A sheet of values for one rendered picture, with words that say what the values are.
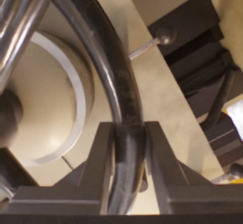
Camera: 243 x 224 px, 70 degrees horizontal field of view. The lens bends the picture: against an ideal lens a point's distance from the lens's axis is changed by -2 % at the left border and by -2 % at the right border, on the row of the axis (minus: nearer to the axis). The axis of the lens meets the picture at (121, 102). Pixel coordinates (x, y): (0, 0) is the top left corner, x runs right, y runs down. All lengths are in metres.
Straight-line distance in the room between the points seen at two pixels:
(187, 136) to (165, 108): 0.09
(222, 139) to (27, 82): 1.20
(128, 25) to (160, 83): 0.13
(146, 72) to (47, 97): 0.19
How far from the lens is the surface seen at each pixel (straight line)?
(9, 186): 0.22
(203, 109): 1.16
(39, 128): 0.28
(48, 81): 0.26
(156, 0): 1.05
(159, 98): 0.37
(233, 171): 0.47
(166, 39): 0.32
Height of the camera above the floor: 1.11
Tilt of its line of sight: 9 degrees up
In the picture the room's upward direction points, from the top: 121 degrees counter-clockwise
